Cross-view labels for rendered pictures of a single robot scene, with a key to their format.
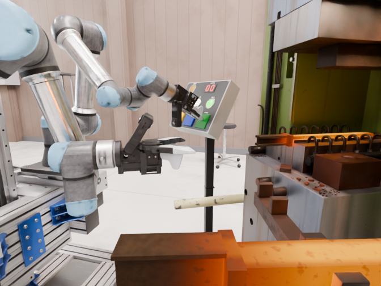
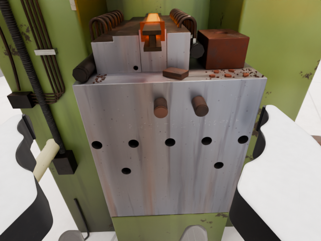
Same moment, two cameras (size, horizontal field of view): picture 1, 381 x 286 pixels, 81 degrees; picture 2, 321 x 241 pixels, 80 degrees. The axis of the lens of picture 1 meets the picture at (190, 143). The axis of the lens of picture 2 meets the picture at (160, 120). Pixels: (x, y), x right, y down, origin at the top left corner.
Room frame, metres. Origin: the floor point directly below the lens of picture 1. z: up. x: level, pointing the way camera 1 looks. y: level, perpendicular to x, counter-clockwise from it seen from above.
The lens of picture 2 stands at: (0.58, 0.10, 1.05)
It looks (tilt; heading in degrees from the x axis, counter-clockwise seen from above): 33 degrees down; 281
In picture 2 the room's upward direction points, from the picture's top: 2 degrees counter-clockwise
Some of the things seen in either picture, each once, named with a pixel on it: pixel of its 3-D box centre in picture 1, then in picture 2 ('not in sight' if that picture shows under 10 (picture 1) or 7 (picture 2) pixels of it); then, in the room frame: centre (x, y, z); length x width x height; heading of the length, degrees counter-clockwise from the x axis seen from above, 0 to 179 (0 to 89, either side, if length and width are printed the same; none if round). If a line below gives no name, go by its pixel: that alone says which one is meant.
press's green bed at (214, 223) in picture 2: not in sight; (166, 189); (0.68, -0.52, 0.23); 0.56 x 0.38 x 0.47; 102
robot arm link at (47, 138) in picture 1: (58, 127); not in sight; (1.02, 0.61, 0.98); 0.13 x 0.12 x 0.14; 152
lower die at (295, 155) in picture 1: (338, 147); (145, 35); (0.73, -0.50, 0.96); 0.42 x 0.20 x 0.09; 102
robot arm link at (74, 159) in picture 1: (76, 157); not in sight; (0.55, 0.29, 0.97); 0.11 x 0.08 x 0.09; 102
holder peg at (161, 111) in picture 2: (263, 181); (160, 107); (0.64, -0.22, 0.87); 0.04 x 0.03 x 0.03; 102
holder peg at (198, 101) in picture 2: (277, 192); (199, 106); (0.57, -0.24, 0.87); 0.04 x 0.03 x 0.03; 102
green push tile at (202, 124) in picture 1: (203, 121); not in sight; (1.07, -0.06, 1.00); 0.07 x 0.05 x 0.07; 37
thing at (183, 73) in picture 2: (286, 168); (175, 73); (0.62, -0.28, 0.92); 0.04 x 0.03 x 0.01; 154
